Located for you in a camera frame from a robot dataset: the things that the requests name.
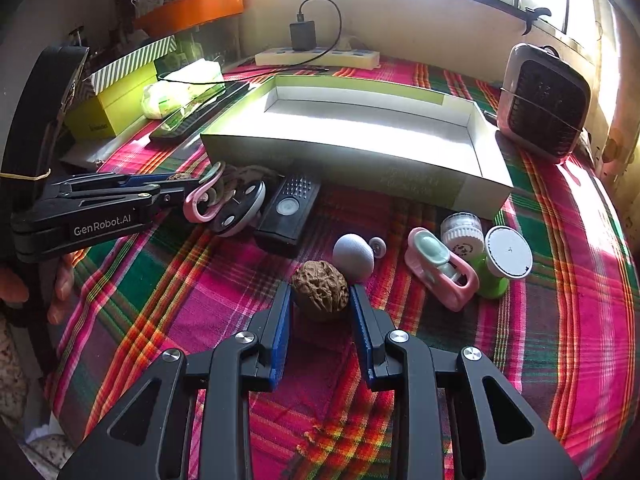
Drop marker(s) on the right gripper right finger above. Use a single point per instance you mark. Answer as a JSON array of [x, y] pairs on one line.
[[495, 433]]

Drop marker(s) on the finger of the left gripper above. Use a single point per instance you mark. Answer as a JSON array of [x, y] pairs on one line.
[[155, 197], [103, 180]]

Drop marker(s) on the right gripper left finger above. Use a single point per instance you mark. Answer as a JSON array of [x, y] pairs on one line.
[[147, 433]]

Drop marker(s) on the black round disc device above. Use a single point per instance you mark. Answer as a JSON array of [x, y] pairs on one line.
[[243, 206]]

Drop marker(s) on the brown walnut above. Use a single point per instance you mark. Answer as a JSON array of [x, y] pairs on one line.
[[179, 176], [319, 290]]

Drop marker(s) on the green spool white lid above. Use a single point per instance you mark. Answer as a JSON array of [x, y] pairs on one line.
[[506, 257]]

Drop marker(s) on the person's left hand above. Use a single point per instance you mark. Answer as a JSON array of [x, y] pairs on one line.
[[14, 291]]

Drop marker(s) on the green striped lid box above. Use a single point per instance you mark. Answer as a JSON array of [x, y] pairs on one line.
[[108, 101]]

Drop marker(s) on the green tissue packet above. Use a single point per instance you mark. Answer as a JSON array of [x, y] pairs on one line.
[[180, 88]]

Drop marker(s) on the black rectangular remote device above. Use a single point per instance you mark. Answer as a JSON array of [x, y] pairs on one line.
[[281, 226]]

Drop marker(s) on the grey egg-shaped knob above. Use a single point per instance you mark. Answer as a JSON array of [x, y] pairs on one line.
[[355, 257]]

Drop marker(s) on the white ribbed cap jar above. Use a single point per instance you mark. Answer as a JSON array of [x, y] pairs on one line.
[[462, 233]]

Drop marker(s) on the plaid bedspread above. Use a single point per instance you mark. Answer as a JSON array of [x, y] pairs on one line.
[[567, 336]]

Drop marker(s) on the orange tray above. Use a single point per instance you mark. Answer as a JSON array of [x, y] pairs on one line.
[[180, 15]]

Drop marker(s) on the white power strip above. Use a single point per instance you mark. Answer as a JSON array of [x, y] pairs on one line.
[[362, 59]]

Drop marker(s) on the black charger adapter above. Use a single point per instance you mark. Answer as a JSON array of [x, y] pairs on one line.
[[303, 36]]

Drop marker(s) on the shallow white cardboard box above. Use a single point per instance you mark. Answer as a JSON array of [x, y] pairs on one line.
[[389, 138]]

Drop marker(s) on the grey portable fan heater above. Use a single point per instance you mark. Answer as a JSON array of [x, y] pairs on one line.
[[543, 103]]

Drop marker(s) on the black window latch handle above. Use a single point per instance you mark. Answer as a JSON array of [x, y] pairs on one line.
[[532, 15]]

